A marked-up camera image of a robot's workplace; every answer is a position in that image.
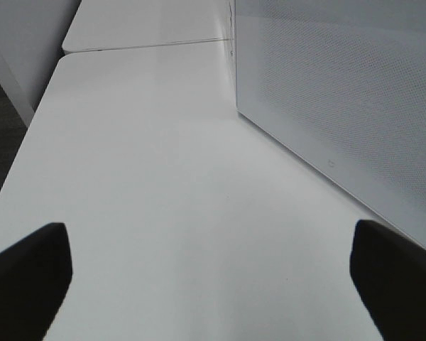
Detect white microwave door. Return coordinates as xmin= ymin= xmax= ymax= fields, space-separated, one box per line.
xmin=234 ymin=1 xmax=426 ymax=248

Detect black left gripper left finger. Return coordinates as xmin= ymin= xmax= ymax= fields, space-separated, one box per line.
xmin=0 ymin=222 xmax=73 ymax=340

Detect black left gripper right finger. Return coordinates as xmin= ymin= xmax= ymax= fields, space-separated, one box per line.
xmin=349 ymin=220 xmax=426 ymax=340

